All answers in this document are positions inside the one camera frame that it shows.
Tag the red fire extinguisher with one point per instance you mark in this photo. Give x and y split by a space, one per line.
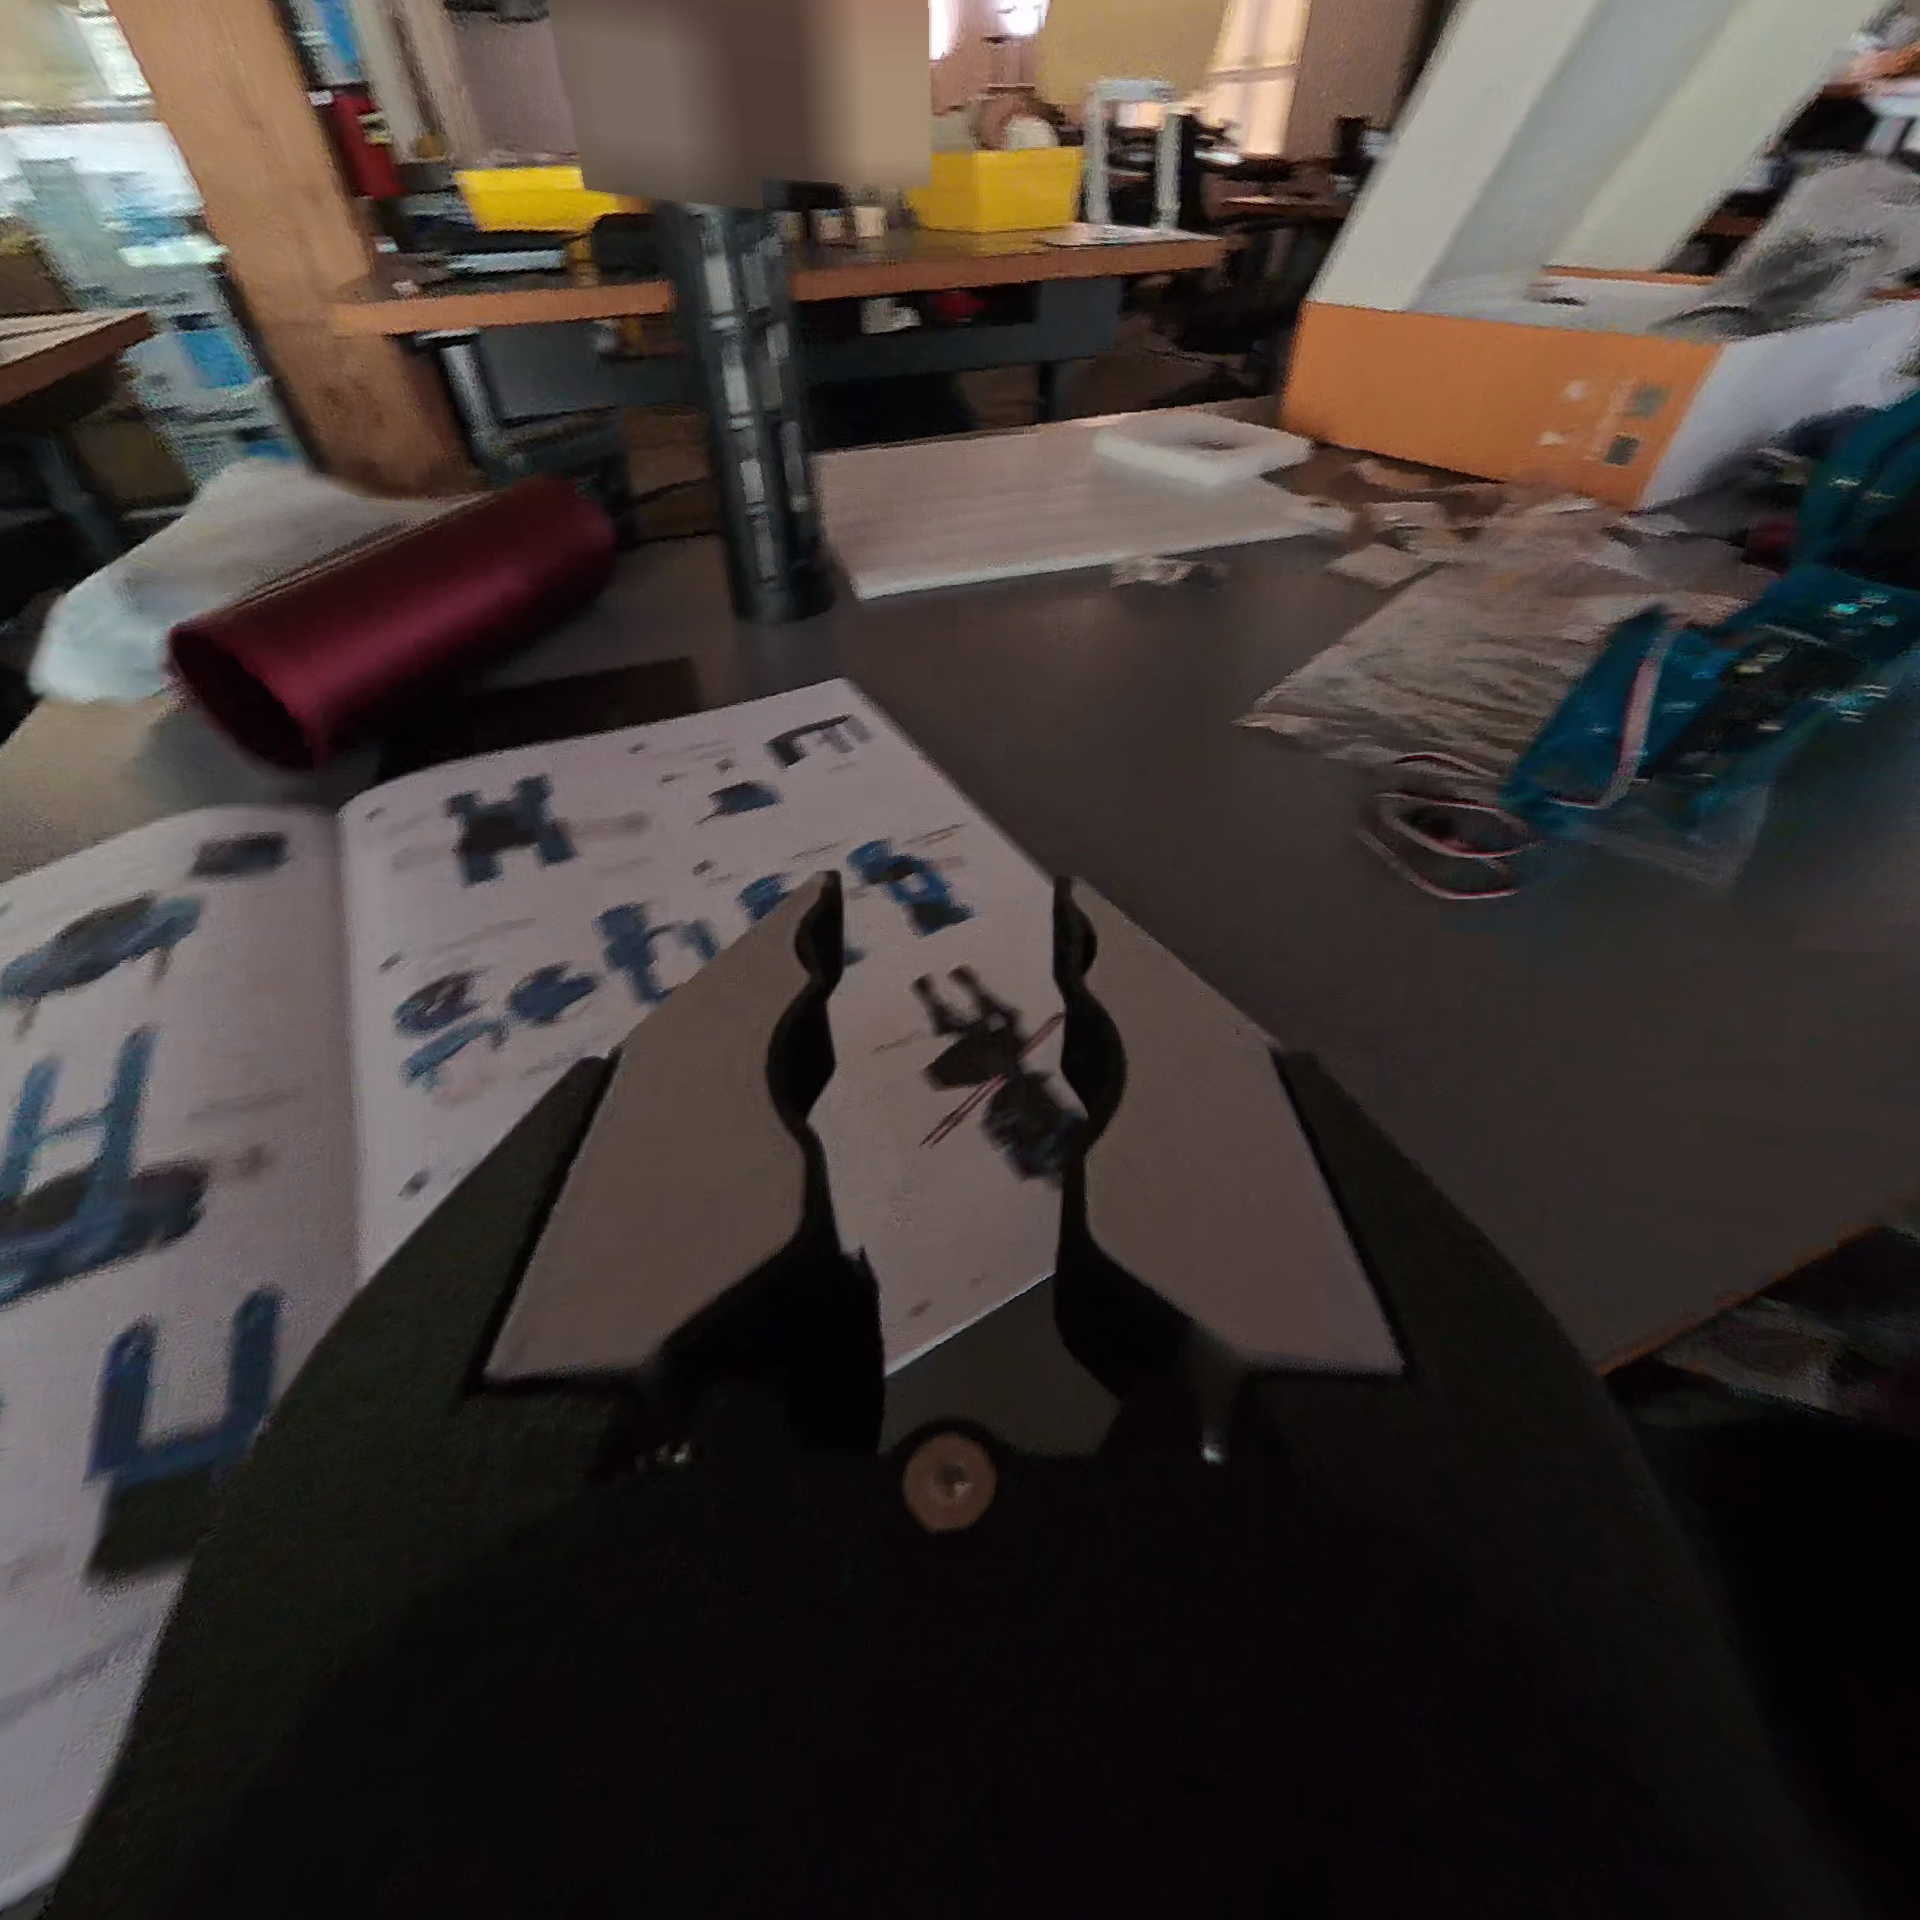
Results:
363 149

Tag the orange cardboard box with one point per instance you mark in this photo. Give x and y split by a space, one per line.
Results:
1441 375

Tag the white foam block with hole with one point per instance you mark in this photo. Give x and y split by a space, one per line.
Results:
1200 452

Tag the open instruction booklet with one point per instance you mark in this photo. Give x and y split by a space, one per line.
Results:
598 839

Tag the background desk with brown top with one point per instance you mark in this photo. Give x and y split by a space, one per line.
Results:
59 340

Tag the yellow bin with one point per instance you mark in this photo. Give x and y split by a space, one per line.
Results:
523 196
1003 188

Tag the blue toy robot arm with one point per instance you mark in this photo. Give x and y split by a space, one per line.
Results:
1770 705

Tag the wooden pillar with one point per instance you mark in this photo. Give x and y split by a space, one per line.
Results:
284 271

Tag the grey desk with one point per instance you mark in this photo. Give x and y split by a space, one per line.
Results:
1124 751

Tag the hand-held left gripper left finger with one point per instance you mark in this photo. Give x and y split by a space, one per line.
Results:
645 1200

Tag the red metallic cylinder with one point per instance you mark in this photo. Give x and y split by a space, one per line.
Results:
388 629

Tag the pile of small screw bags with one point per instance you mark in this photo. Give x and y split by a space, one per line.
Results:
1395 563

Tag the background desk with dark frame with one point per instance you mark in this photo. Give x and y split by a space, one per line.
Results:
973 254

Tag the white foam sheet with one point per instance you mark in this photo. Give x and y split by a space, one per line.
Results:
1020 511

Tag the large clear plastic bag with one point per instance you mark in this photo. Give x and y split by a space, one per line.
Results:
1425 662

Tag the black tumbler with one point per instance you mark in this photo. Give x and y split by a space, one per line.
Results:
750 452

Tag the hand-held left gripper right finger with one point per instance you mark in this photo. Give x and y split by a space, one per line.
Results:
1229 1200

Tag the blue servo bracket assembly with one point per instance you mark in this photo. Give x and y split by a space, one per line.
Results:
1558 751

